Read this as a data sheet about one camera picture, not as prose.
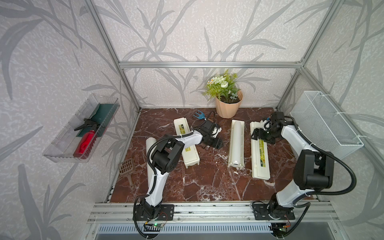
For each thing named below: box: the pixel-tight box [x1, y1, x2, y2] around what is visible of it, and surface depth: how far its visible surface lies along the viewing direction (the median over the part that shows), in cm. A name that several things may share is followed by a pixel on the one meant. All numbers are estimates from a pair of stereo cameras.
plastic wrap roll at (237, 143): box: [232, 121, 242, 165], surface depth 96 cm
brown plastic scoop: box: [118, 157, 135, 190], surface depth 88 cm
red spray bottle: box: [73, 121, 98, 160], surface depth 61 cm
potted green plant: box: [202, 69, 244, 119], surface depth 104 cm
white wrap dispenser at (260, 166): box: [250, 121, 271, 180], surface depth 84 cm
